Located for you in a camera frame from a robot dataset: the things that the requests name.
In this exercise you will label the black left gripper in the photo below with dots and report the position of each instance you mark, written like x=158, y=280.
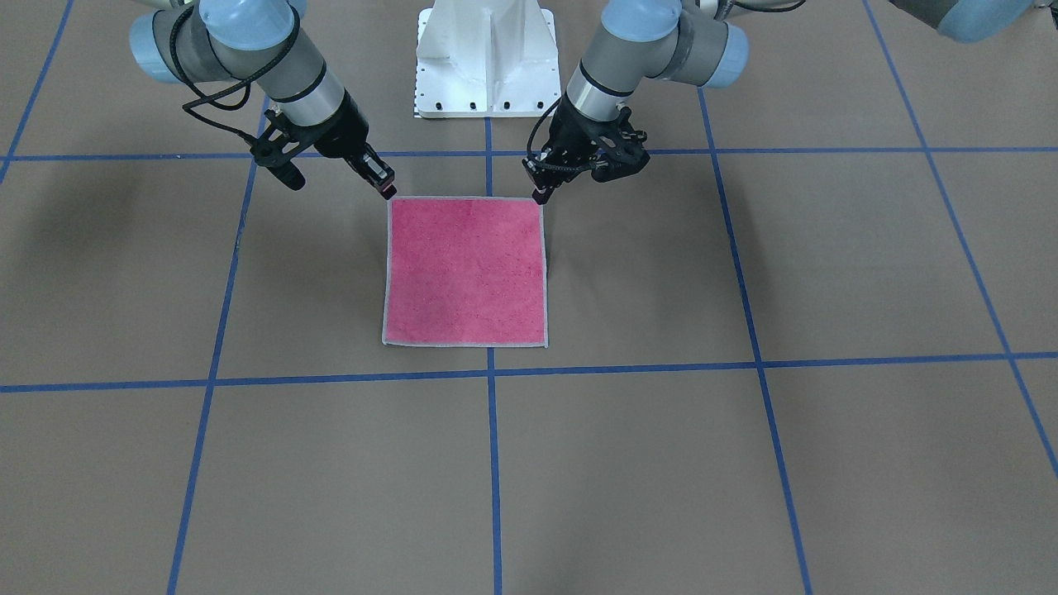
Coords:
x=569, y=132

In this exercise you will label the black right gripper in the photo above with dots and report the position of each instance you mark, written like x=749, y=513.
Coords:
x=345, y=132

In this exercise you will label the pink and grey towel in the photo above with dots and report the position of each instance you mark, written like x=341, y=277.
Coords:
x=465, y=272

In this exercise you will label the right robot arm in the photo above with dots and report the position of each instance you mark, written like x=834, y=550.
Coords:
x=219, y=50

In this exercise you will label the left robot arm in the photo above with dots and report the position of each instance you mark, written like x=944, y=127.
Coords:
x=773, y=76

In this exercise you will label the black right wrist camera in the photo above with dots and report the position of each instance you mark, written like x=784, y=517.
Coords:
x=275, y=148

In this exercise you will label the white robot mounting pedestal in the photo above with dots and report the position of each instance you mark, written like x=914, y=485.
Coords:
x=478, y=59

